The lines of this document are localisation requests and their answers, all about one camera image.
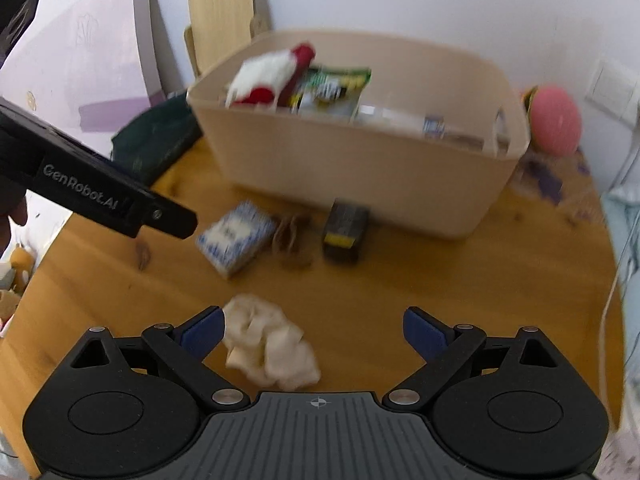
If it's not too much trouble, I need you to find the cream sock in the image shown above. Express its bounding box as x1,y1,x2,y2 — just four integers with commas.
221,293,322,391

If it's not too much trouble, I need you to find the beige plastic bin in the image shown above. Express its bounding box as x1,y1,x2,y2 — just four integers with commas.
186,29,532,241

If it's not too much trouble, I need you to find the pink toy ball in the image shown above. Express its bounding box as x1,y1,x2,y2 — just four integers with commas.
522,84,584,157

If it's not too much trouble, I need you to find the white cable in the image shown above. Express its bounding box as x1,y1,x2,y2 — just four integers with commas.
596,137,640,413

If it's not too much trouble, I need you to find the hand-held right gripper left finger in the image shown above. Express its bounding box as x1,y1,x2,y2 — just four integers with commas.
70,306,250,414

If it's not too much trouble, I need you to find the dark green tissue pack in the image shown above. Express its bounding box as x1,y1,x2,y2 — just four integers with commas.
110,88,204,189

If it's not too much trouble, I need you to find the clear white roll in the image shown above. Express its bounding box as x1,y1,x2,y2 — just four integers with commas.
352,103,452,139

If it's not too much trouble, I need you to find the wooden chair back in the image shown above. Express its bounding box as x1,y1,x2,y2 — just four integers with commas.
182,0,274,81

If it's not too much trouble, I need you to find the small black yellow box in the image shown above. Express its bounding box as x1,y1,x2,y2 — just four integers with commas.
322,198,371,265

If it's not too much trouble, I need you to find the white red plush sock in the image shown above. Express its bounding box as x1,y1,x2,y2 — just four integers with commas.
224,43,317,109

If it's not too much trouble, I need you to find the white green snack packet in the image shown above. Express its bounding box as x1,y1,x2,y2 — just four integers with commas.
289,64,372,122

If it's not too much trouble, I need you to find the small blue printed box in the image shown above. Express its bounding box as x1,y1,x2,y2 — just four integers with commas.
195,200,279,280

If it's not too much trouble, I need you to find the person's left hand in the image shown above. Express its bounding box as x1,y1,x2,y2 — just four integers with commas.
0,180,29,261

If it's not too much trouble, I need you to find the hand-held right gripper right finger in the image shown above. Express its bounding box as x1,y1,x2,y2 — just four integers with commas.
383,306,561,414

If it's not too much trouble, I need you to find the white wall socket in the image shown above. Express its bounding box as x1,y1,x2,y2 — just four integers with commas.
584,57,640,122

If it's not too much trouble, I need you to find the purple flower mat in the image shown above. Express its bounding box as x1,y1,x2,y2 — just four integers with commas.
514,152,594,207

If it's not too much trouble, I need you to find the wooden desk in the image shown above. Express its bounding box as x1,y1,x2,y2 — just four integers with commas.
0,132,627,477

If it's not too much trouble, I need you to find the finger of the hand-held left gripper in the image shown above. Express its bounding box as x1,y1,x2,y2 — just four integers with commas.
141,190,199,241
0,0,44,69

